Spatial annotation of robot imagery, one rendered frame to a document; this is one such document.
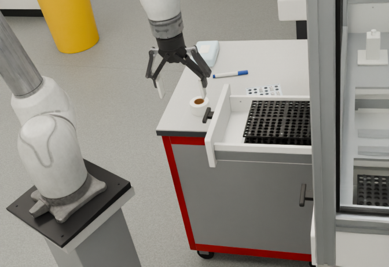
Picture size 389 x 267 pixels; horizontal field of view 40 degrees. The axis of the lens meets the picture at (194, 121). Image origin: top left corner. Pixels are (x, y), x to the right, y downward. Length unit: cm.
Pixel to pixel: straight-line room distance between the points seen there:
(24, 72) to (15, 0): 345
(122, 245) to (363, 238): 95
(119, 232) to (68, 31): 257
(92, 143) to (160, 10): 190
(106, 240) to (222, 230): 60
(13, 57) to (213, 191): 89
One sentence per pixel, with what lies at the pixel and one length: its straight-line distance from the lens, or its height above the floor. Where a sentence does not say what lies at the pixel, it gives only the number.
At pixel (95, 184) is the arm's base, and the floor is 80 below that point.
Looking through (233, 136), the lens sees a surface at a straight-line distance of 165.
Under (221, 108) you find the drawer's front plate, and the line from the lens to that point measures 163.
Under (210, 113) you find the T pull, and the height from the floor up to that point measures 91.
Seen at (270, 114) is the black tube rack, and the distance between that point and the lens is 161.
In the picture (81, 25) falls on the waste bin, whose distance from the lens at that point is 414.
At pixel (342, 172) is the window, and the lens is 99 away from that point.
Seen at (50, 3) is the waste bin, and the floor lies 44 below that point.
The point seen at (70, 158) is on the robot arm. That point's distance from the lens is 155.
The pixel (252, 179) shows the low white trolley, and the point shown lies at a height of 53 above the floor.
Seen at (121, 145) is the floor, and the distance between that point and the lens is 311.
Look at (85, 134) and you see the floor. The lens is 329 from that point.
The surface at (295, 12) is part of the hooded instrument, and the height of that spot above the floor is 84.
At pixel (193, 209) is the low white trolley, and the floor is 35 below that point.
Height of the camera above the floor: 187
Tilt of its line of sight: 36 degrees down
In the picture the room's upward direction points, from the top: 11 degrees counter-clockwise
